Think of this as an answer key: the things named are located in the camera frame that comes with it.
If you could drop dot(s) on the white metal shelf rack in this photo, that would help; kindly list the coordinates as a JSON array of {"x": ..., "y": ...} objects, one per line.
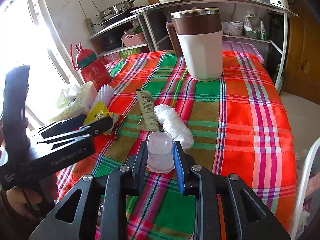
[{"x": 256, "y": 17}]

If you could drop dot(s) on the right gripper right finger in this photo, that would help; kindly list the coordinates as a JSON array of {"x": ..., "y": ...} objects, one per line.
[{"x": 195, "y": 180}]

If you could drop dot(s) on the white paper cupcake liners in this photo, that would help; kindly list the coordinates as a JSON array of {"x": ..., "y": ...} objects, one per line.
[{"x": 104, "y": 95}]

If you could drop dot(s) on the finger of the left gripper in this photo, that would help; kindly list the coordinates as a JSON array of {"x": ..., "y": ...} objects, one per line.
[
  {"x": 60, "y": 127},
  {"x": 78, "y": 132}
]

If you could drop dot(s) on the white trash bin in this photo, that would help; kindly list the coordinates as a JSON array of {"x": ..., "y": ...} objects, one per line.
[{"x": 302, "y": 187}]

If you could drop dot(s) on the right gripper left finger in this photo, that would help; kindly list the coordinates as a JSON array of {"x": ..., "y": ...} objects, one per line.
[{"x": 127, "y": 180}]

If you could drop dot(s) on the wooden door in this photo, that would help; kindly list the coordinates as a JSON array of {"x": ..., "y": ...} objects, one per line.
[{"x": 302, "y": 60}]

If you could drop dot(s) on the pink plastic basket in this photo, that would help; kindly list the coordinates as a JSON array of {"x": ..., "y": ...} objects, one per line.
[{"x": 133, "y": 39}]

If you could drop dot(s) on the tissue pack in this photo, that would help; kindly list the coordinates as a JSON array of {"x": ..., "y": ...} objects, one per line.
[{"x": 73, "y": 101}]

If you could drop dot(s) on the left hand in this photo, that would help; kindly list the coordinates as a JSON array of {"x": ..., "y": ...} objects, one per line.
[{"x": 18, "y": 201}]

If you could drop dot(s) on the green bottle on floor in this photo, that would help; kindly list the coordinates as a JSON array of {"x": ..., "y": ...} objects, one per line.
[{"x": 278, "y": 78}]

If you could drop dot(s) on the plaid tablecloth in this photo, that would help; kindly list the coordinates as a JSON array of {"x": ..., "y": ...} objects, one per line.
[{"x": 238, "y": 123}]

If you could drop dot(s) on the pink storage box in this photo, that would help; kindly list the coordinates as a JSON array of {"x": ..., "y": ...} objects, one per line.
[{"x": 242, "y": 47}]

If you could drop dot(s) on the paper label strip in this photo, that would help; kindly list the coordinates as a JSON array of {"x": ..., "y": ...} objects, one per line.
[{"x": 148, "y": 120}]

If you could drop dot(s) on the yellow snack wrapper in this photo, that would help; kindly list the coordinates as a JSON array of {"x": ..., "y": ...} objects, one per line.
[{"x": 102, "y": 121}]

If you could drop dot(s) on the steel pot with lid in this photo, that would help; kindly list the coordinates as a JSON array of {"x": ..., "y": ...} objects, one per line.
[{"x": 115, "y": 10}]

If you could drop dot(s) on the white brown lidded mug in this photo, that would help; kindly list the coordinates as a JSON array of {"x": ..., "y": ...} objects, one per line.
[{"x": 196, "y": 35}]

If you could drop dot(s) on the clear plastic jelly cup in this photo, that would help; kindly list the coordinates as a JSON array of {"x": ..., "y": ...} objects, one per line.
[{"x": 160, "y": 151}]

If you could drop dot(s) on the red water bottle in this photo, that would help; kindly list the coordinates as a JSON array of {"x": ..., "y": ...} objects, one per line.
[{"x": 89, "y": 65}]

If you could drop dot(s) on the crumpled clear plastic wrap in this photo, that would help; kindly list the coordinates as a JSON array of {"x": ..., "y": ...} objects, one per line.
[{"x": 173, "y": 124}]

